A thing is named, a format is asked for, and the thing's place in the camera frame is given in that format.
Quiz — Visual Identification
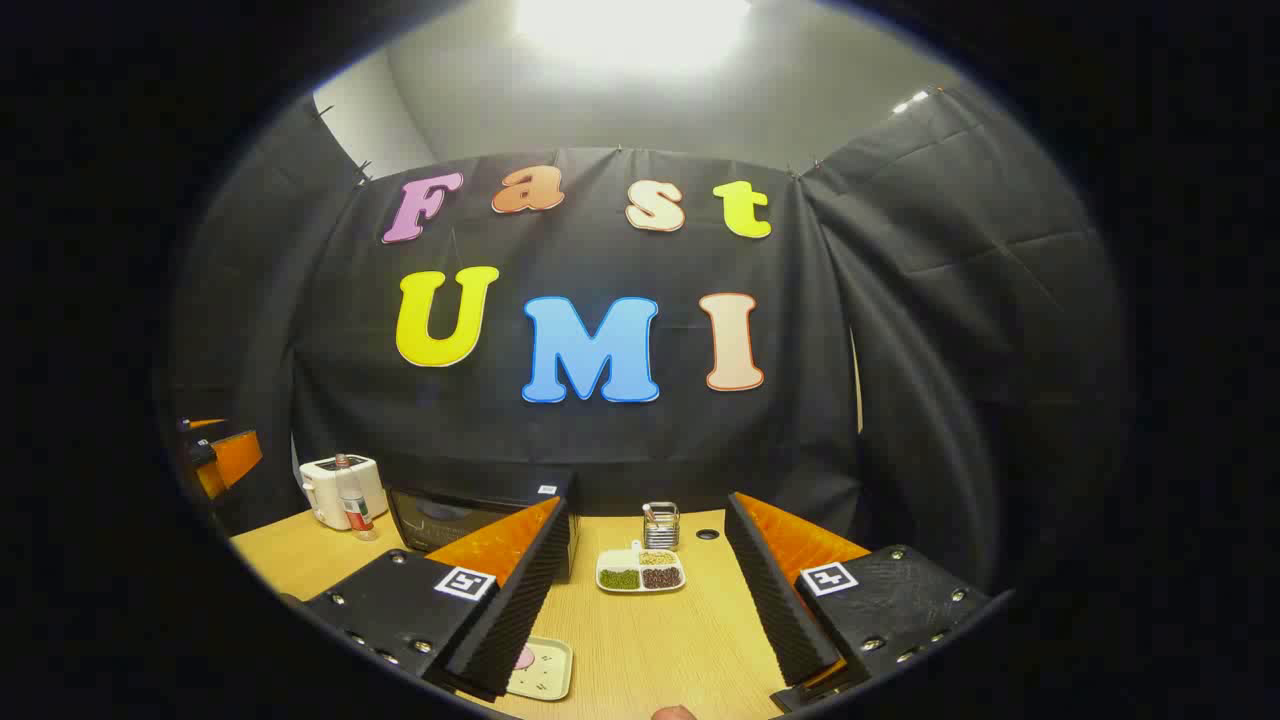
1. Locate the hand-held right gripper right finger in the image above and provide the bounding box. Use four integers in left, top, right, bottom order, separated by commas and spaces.
724, 492, 1001, 713

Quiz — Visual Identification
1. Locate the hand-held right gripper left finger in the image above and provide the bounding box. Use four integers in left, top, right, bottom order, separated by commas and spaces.
300, 497, 573, 701

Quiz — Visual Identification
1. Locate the metal mesh utensil holder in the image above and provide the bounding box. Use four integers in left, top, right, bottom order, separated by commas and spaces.
642, 501, 681, 551

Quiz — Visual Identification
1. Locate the black backdrop cloth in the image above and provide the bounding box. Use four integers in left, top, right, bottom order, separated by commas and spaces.
165, 85, 1126, 601

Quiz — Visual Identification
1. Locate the white divided dish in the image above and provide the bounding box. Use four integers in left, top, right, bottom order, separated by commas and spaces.
596, 542, 687, 594

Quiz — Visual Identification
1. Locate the cream square plate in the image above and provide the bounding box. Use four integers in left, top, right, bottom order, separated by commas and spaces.
505, 637, 574, 701

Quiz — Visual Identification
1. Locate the bright ceiling light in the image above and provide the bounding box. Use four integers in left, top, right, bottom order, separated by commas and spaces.
515, 0, 751, 71

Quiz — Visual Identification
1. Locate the black electric oven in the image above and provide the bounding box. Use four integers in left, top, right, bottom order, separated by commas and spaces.
388, 470, 579, 581

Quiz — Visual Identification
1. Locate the white toaster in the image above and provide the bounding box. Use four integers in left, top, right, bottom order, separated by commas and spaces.
299, 455, 389, 531

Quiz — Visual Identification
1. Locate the clear bottle with red label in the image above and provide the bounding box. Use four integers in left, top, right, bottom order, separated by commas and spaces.
335, 453, 379, 541

